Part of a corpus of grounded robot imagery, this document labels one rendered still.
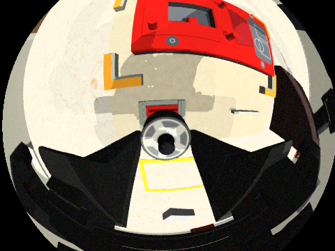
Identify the yellow rectangular outline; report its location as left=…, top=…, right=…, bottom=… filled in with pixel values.
left=139, top=157, right=204, bottom=192

